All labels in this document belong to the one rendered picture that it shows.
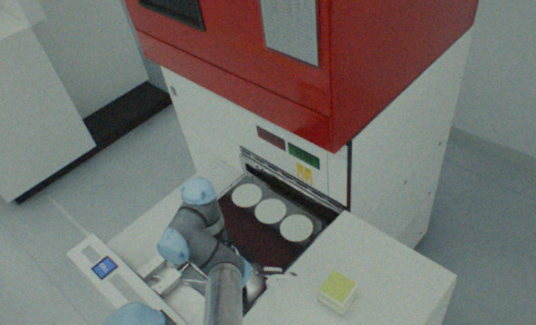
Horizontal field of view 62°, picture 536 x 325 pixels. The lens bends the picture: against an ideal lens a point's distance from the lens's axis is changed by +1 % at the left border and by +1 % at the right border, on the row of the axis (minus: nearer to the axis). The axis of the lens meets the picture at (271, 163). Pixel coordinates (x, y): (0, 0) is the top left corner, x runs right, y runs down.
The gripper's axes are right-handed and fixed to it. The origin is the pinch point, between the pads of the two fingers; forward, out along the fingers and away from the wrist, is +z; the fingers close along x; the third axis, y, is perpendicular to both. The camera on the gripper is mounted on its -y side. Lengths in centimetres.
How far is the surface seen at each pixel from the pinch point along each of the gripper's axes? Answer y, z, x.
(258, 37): 21, -58, -23
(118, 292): 2.1, -4.7, 28.7
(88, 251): 19.2, -4.3, 36.8
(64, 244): 111, 91, 88
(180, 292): 1.0, 3.3, 13.8
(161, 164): 154, 91, 27
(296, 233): 6.7, 1.3, -23.4
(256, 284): -5.6, 1.4, -7.4
